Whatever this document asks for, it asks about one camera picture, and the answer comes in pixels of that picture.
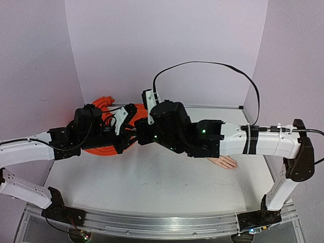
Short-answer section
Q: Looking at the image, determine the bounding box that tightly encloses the black right camera cable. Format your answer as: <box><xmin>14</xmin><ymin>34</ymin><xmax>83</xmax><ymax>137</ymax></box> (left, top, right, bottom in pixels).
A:
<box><xmin>152</xmin><ymin>61</ymin><xmax>324</xmax><ymax>136</ymax></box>

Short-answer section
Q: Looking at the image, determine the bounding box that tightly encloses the black left camera cable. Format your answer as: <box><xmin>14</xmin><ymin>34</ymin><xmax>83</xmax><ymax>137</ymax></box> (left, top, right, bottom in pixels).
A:
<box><xmin>86</xmin><ymin>105</ymin><xmax>125</xmax><ymax>137</ymax></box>

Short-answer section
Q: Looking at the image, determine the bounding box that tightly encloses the mannequin hand with nails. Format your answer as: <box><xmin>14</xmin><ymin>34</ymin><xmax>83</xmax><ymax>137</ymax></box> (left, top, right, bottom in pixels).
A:
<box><xmin>208</xmin><ymin>156</ymin><xmax>238</xmax><ymax>170</ymax></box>

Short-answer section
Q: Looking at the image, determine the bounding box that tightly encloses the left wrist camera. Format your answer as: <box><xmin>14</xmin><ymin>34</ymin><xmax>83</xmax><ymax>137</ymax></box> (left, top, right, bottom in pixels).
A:
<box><xmin>114</xmin><ymin>107</ymin><xmax>128</xmax><ymax>136</ymax></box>

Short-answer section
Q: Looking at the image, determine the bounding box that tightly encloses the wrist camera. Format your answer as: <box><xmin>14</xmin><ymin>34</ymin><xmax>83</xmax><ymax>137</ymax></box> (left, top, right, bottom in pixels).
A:
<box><xmin>114</xmin><ymin>107</ymin><xmax>128</xmax><ymax>136</ymax></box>
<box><xmin>142</xmin><ymin>89</ymin><xmax>161</xmax><ymax>125</ymax></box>

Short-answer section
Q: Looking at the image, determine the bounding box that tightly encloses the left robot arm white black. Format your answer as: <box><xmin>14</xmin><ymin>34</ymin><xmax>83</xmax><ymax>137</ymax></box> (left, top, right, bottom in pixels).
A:
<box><xmin>1</xmin><ymin>104</ymin><xmax>137</xmax><ymax>226</ymax></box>

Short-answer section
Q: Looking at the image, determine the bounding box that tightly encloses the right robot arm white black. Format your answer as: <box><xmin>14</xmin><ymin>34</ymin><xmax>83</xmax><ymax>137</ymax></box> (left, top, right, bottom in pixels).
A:
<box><xmin>135</xmin><ymin>101</ymin><xmax>315</xmax><ymax>232</ymax></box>

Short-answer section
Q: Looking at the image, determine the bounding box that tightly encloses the orange sweatshirt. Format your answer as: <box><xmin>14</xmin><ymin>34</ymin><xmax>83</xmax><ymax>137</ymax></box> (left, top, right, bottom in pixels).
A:
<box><xmin>68</xmin><ymin>96</ymin><xmax>147</xmax><ymax>156</ymax></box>

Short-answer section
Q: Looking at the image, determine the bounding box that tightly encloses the aluminium front rail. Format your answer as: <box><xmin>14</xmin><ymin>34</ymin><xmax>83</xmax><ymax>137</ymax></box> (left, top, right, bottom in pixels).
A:
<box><xmin>14</xmin><ymin>200</ymin><xmax>305</xmax><ymax>242</ymax></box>

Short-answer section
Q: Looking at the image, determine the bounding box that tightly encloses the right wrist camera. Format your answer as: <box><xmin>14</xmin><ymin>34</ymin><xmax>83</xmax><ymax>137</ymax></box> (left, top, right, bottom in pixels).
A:
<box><xmin>142</xmin><ymin>89</ymin><xmax>161</xmax><ymax>125</ymax></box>

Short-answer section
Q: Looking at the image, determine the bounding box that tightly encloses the black camera cable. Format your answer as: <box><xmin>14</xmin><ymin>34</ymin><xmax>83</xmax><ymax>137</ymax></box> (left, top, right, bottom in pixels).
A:
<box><xmin>86</xmin><ymin>105</ymin><xmax>125</xmax><ymax>137</ymax></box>
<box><xmin>152</xmin><ymin>61</ymin><xmax>324</xmax><ymax>136</ymax></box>

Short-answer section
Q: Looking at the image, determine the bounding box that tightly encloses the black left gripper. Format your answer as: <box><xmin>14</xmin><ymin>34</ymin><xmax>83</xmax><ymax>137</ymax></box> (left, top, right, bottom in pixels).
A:
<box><xmin>81</xmin><ymin>124</ymin><xmax>141</xmax><ymax>154</ymax></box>

